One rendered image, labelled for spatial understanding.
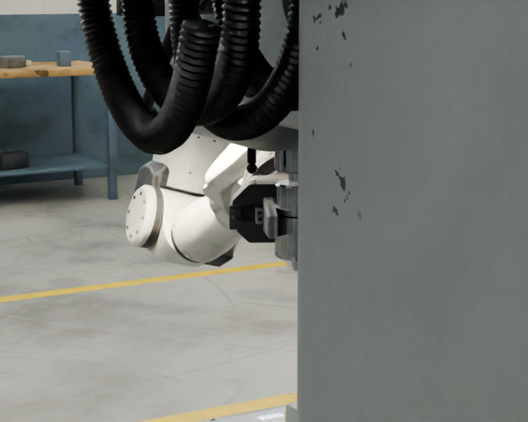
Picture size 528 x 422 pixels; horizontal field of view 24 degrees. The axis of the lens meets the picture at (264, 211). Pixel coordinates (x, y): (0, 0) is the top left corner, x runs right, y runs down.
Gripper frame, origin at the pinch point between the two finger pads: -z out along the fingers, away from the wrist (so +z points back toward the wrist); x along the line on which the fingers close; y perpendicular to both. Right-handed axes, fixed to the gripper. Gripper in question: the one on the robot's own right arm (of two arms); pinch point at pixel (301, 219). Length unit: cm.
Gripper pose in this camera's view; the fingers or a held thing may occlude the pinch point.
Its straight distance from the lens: 109.7
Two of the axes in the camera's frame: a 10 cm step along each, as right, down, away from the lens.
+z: -0.7, -2.0, 9.8
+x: 10.0, -0.1, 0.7
